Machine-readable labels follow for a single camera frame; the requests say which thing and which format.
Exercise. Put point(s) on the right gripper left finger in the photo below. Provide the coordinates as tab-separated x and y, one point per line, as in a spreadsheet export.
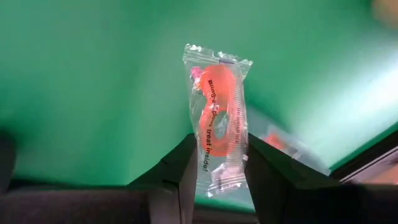
174	193

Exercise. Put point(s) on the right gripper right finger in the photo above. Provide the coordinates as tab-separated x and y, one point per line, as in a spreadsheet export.
280	193

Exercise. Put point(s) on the green table mat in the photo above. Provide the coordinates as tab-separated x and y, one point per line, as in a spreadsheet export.
77	93

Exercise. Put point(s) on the black aluminium table frame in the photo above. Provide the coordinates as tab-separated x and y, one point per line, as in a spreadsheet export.
373	152

